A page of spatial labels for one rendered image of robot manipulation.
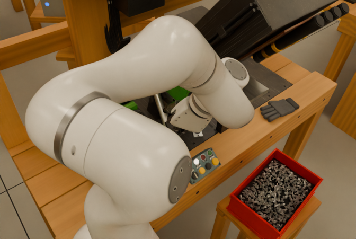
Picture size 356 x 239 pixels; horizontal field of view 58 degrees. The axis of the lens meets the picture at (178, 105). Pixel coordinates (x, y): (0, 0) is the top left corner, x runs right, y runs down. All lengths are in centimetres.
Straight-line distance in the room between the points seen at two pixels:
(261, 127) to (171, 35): 112
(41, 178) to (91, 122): 99
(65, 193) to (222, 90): 83
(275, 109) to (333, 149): 133
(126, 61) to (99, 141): 10
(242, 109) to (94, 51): 83
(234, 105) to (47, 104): 39
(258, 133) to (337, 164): 137
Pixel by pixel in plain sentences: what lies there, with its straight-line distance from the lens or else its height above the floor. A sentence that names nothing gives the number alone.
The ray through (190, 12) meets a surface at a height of 124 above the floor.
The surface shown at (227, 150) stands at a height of 90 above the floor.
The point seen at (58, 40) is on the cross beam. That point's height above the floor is 123.
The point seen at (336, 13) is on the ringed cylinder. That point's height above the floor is 149.
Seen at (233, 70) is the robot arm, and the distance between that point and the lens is 76.
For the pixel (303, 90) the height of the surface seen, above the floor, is 90.
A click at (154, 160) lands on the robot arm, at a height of 168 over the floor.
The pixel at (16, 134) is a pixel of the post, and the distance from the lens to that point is 146.
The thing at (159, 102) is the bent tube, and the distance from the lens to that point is 134.
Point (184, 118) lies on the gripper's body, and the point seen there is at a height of 132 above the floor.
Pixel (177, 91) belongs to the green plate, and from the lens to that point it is 128.
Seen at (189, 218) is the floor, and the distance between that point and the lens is 220.
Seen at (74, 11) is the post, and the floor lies 138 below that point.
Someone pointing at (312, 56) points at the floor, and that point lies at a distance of 378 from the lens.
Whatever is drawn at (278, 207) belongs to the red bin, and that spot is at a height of 88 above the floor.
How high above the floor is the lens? 196
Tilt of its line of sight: 44 degrees down
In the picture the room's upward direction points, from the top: 4 degrees clockwise
